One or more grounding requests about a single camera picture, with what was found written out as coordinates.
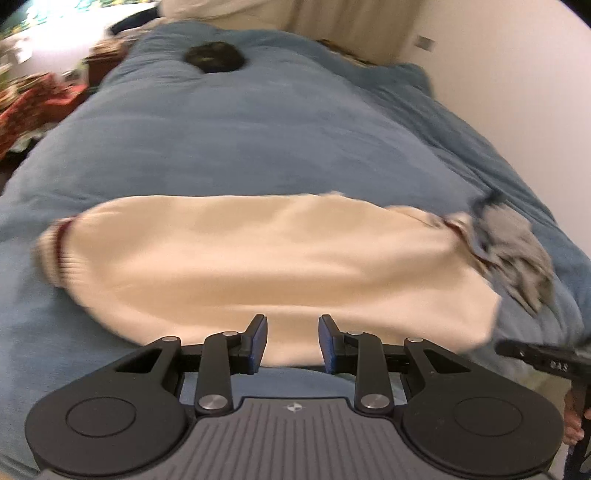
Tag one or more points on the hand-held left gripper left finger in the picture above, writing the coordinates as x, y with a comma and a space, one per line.
258, 344

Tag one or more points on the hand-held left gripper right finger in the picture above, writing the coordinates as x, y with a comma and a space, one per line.
327, 344

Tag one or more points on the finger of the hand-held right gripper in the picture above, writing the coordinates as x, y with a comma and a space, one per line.
521, 353

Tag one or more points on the cream knit vest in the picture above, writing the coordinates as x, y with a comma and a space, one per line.
277, 267

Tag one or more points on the person's right hand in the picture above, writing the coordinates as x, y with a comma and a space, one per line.
575, 422

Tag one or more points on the grey knit sweater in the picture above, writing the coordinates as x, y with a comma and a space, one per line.
517, 258

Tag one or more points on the blue fleece blanket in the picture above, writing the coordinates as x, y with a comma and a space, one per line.
277, 138

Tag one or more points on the dark curled cat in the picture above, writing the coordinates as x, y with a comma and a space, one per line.
214, 56

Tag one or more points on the dark wooden nightstand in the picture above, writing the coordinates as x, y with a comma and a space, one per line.
108, 64

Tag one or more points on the beige curtain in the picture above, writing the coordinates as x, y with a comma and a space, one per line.
351, 27

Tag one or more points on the red patterned tablecloth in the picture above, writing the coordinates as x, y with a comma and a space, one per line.
32, 110

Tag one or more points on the white sheer curtain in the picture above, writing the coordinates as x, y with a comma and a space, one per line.
207, 9

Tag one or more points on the green printed curtain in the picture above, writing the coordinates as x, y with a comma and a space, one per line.
18, 14

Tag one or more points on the wall socket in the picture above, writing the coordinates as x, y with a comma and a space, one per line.
425, 43

